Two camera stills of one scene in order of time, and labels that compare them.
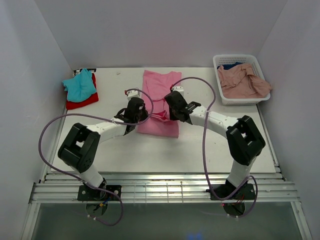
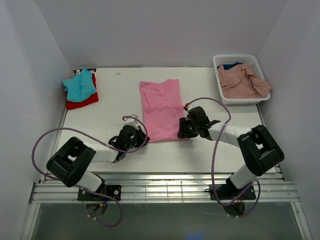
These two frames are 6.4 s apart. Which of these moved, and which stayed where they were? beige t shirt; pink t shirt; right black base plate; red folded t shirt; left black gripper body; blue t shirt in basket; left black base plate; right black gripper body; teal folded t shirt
Moved: right black gripper body; pink t shirt; left black gripper body
Stayed: teal folded t shirt; beige t shirt; red folded t shirt; blue t shirt in basket; right black base plate; left black base plate
